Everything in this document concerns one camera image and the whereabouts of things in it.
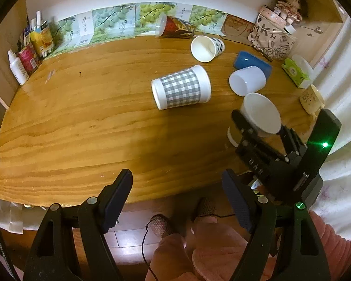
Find dark small bottle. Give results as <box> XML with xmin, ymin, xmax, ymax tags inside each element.
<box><xmin>18</xmin><ymin>26</ymin><xmax>33</xmax><ymax>50</ymax></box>

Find brown haired doll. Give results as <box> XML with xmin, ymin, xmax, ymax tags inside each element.
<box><xmin>273</xmin><ymin>0</ymin><xmax>308</xmax><ymax>24</ymax></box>

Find black pen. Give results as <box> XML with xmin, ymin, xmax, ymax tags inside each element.
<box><xmin>252</xmin><ymin>46</ymin><xmax>273</xmax><ymax>63</ymax></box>

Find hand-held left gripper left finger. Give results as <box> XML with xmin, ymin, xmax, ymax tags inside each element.
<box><xmin>23</xmin><ymin>168</ymin><xmax>133</xmax><ymax>281</ymax></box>

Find person's right forearm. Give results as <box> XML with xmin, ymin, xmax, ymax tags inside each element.
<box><xmin>308</xmin><ymin>211</ymin><xmax>351</xmax><ymax>281</ymax></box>

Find white paper cup blue print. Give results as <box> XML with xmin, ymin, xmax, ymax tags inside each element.
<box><xmin>191</xmin><ymin>35</ymin><xmax>225</xmax><ymax>63</ymax></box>

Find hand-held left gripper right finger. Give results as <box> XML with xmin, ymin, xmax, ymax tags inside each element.
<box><xmin>221</xmin><ymin>168</ymin><xmax>332</xmax><ymax>281</ymax></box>

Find grape print box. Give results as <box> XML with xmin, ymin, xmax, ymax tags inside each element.
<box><xmin>134</xmin><ymin>2</ymin><xmax>191</xmax><ymax>36</ymax></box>
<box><xmin>190</xmin><ymin>5</ymin><xmax>228</xmax><ymax>34</ymax></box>
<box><xmin>91</xmin><ymin>4</ymin><xmax>135</xmax><ymax>44</ymax></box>
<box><xmin>53</xmin><ymin>11</ymin><xmax>93</xmax><ymax>52</ymax></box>

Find white plastic bottle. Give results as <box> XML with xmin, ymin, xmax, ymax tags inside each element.
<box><xmin>7</xmin><ymin>50</ymin><xmax>29</xmax><ymax>85</ymax></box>

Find yellow carton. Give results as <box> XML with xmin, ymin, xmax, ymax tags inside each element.
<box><xmin>30</xmin><ymin>25</ymin><xmax>54</xmax><ymax>58</ymax></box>

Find red snack cup white lid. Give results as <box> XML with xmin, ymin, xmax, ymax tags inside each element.
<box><xmin>155</xmin><ymin>12</ymin><xmax>196</xmax><ymax>39</ymax></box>

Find green tissue pack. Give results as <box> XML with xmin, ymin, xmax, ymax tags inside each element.
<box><xmin>282</xmin><ymin>58</ymin><xmax>311</xmax><ymax>89</ymax></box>

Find white flower print curtain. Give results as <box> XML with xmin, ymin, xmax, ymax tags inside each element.
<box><xmin>308</xmin><ymin>15</ymin><xmax>351</xmax><ymax>242</ymax></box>

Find knitted pink slipper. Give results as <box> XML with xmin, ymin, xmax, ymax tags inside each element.
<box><xmin>150</xmin><ymin>214</ymin><xmax>174</xmax><ymax>238</ymax></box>
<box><xmin>194</xmin><ymin>197</ymin><xmax>216</xmax><ymax>218</ymax></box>

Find thin black cable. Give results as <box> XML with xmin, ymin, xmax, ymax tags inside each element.
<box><xmin>142</xmin><ymin>224</ymin><xmax>159</xmax><ymax>281</ymax></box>

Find translucent plastic container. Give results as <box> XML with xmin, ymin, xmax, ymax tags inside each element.
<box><xmin>291</xmin><ymin>54</ymin><xmax>314</xmax><ymax>75</ymax></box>

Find letter print fabric bag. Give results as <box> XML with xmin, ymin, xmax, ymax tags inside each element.
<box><xmin>247</xmin><ymin>13</ymin><xmax>297</xmax><ymax>61</ymax></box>

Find brown cardboard picture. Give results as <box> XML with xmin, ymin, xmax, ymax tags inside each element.
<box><xmin>221</xmin><ymin>14</ymin><xmax>254</xmax><ymax>37</ymax></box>

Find person's pink pajama legs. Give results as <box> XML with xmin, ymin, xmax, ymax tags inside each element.
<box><xmin>145</xmin><ymin>215</ymin><xmax>281</xmax><ymax>281</ymax></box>

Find cream printed mug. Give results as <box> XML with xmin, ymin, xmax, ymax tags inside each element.
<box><xmin>299</xmin><ymin>84</ymin><xmax>326</xmax><ymax>115</ymax></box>

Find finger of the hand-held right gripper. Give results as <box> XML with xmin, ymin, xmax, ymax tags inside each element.
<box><xmin>277</xmin><ymin>125</ymin><xmax>308</xmax><ymax>162</ymax></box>
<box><xmin>232</xmin><ymin>110</ymin><xmax>285</xmax><ymax>180</ymax></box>

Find black cup white rim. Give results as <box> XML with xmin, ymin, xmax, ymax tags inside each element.
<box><xmin>227</xmin><ymin>126</ymin><xmax>239</xmax><ymax>147</ymax></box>

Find red packet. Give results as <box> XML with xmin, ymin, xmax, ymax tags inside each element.
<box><xmin>17</xmin><ymin>42</ymin><xmax>42</xmax><ymax>72</ymax></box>

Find pink dotted box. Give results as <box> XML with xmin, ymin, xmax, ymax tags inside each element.
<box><xmin>259</xmin><ymin>5</ymin><xmax>290</xmax><ymax>26</ymax></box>

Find plain white cup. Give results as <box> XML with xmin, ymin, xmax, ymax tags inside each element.
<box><xmin>229</xmin><ymin>66</ymin><xmax>266</xmax><ymax>96</ymax></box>
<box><xmin>240</xmin><ymin>92</ymin><xmax>282</xmax><ymax>138</ymax></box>

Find grey checked white cup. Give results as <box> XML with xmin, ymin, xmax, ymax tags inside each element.
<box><xmin>151</xmin><ymin>64</ymin><xmax>212</xmax><ymax>111</ymax></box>

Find white cloth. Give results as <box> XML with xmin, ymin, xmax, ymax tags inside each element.
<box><xmin>0</xmin><ymin>201</ymin><xmax>26</xmax><ymax>235</ymax></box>

